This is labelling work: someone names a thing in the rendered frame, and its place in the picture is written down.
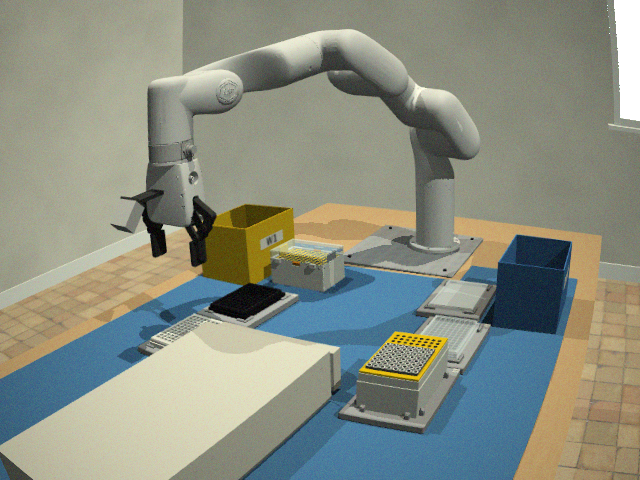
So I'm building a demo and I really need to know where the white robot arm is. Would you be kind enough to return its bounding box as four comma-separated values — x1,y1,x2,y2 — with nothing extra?
147,29,480,254

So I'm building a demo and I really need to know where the blue bench mat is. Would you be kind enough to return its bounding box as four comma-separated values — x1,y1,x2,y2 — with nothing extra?
0,265,578,480

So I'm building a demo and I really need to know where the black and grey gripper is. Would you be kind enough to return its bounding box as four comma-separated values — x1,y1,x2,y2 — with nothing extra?
142,155,216,267

